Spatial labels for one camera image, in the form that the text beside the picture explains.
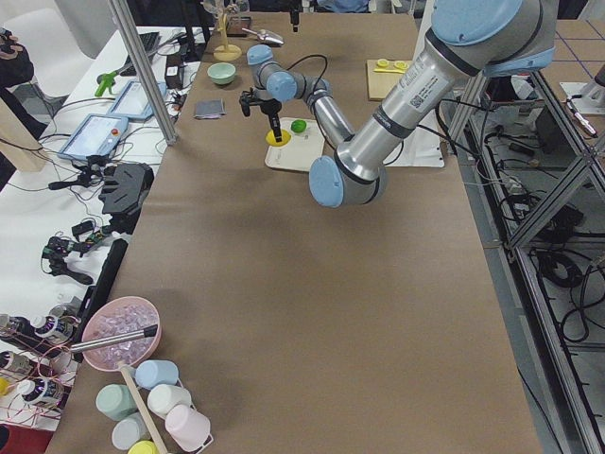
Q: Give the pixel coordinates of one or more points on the white rabbit print tray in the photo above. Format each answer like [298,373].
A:
[301,151]

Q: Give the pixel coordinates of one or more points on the mint green cup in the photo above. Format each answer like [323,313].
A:
[115,401]

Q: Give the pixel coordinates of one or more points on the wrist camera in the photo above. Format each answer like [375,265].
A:
[247,99]

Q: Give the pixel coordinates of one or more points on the yellow cup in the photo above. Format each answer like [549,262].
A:
[144,447]

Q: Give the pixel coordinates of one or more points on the teach pendant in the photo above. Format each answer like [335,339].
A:
[132,103]
[97,135]

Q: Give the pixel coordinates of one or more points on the teach pendant near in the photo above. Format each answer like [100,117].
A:
[97,135]

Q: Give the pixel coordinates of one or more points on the wooden mug tree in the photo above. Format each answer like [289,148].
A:
[223,11]

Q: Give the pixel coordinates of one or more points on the grey folded cloth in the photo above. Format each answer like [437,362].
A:
[209,109]

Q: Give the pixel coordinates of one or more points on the yellow plastic knife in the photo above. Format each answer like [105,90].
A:
[398,71]

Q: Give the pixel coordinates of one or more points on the yellow lemon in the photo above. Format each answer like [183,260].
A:
[279,140]

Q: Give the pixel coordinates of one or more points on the bamboo cutting board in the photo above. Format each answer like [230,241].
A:
[379,85]

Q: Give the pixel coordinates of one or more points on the green lime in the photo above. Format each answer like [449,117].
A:
[298,126]

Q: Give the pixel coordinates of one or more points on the pink bowl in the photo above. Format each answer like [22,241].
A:
[122,316]

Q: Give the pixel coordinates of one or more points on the aluminium frame post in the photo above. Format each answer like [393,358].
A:
[128,31]

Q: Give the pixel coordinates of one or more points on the grey cup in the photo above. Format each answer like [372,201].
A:
[129,431]

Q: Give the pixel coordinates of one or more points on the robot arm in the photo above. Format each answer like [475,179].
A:
[495,38]

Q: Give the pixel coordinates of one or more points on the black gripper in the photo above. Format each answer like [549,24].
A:
[268,108]

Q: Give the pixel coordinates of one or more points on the mint green bowl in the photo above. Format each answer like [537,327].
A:
[221,73]

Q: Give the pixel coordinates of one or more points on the metal scoop in bowl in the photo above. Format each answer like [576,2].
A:
[147,332]

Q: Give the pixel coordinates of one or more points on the teach pendant far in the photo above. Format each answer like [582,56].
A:
[132,103]

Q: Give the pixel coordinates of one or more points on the blue cup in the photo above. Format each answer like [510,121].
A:
[153,372]

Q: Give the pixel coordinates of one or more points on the pink cup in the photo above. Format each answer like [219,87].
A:
[190,429]

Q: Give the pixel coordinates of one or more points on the white cup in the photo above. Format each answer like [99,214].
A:
[164,397]

